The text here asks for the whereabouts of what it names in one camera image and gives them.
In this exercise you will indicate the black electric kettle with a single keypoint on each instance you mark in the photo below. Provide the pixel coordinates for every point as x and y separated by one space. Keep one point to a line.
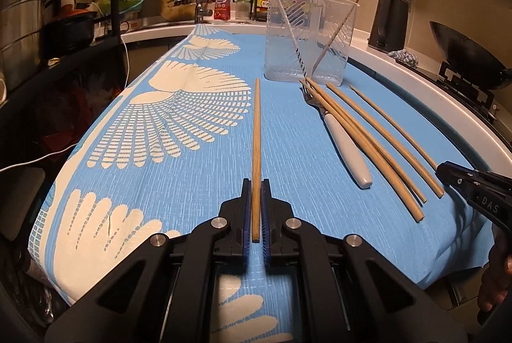
388 23

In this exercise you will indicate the grey dish rag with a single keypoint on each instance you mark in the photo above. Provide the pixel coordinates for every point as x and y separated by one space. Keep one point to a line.
404 57

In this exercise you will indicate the chopstick with striped tip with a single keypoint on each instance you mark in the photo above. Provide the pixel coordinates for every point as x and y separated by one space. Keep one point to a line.
300 61

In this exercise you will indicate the black frying pan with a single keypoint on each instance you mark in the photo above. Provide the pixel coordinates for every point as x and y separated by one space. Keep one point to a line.
72 29

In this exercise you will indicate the blue white printed cloth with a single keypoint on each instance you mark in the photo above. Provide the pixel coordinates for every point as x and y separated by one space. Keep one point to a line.
180 135

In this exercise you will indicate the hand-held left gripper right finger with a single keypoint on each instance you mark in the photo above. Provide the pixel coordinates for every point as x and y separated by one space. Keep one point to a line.
266 217

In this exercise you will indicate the brown wooden chopstick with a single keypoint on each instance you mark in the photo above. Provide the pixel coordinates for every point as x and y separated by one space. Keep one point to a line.
256 135

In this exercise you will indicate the green plastic basin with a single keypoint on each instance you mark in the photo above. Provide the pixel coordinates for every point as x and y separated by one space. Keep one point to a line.
120 4

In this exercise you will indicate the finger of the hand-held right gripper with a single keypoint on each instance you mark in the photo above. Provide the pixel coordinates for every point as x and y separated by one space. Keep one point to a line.
456 177

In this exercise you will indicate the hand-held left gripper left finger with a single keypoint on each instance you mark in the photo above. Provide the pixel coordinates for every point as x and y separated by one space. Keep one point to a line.
246 217

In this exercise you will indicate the green lidded clear jar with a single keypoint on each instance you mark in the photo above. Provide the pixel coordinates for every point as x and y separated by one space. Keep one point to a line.
243 7

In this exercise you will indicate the clear plastic utensil container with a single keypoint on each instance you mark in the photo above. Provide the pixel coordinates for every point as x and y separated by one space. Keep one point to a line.
280 63

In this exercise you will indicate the person's right hand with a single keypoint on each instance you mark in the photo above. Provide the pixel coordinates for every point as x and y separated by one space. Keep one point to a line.
496 279

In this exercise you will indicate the large steel stockpot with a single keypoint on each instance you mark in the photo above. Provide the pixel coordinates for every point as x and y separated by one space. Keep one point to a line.
18 43

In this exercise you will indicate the dark steel wok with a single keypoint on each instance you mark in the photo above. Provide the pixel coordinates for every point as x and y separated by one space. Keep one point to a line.
468 55

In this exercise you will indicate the black stove grate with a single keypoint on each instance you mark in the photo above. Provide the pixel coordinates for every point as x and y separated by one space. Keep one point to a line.
472 87

